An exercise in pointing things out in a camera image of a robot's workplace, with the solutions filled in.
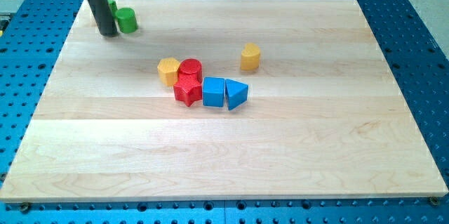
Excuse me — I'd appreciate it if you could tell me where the light wooden board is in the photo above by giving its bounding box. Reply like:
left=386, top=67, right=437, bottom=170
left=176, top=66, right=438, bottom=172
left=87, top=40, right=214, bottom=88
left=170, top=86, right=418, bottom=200
left=1, top=0, right=448, bottom=202

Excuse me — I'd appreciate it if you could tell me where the left brass board stop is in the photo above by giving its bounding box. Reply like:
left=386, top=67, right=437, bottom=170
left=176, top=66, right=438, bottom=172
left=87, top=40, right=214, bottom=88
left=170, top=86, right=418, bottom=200
left=18, top=202, right=31, bottom=213

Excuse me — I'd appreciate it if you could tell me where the brass board stop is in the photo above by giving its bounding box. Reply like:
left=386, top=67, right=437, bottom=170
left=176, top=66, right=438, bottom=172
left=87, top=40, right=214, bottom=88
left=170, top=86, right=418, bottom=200
left=428, top=197, right=440, bottom=206
left=18, top=202, right=31, bottom=213

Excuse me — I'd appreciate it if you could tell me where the right brass board stop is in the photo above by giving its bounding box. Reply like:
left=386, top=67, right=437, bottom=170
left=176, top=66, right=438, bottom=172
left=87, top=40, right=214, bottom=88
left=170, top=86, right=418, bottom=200
left=428, top=197, right=440, bottom=206

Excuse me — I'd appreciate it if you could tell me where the blue triangle block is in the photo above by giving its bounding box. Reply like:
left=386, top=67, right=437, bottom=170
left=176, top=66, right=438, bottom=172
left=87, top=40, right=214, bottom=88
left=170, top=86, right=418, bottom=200
left=224, top=79, right=248, bottom=110

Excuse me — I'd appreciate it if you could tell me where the blue cube block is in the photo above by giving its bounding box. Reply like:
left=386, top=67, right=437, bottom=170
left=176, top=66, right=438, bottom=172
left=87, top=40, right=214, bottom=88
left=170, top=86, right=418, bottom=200
left=203, top=77, right=225, bottom=107

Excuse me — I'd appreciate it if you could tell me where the red star block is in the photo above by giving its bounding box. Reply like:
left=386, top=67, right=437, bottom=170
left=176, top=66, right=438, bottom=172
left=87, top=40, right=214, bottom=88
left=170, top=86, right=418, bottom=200
left=173, top=75, right=202, bottom=107

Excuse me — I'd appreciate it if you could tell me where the red cylinder block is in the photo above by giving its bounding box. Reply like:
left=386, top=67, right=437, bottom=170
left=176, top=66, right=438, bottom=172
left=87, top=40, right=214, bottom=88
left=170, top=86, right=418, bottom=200
left=178, top=58, right=203, bottom=83

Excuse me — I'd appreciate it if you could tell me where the yellow heart block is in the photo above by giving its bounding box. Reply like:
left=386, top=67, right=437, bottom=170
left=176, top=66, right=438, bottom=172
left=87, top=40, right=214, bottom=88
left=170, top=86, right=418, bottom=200
left=241, top=43, right=261, bottom=71

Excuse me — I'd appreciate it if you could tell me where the yellow hexagon block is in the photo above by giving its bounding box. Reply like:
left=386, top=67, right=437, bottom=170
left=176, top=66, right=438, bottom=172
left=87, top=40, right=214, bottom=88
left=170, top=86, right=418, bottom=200
left=157, top=58, right=180, bottom=86

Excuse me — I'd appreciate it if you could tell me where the green cylinder block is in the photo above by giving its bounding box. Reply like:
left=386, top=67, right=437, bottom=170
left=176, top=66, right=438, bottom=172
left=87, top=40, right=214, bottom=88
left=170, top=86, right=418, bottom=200
left=115, top=8, right=138, bottom=34

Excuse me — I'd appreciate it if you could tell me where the green block behind rod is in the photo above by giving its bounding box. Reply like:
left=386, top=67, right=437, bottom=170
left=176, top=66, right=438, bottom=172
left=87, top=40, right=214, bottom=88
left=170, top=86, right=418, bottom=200
left=107, top=0, right=118, bottom=18

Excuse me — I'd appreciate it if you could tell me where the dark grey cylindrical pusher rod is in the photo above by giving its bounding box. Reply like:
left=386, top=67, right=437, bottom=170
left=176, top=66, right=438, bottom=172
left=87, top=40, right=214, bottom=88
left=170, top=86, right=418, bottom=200
left=87, top=0, right=118, bottom=37

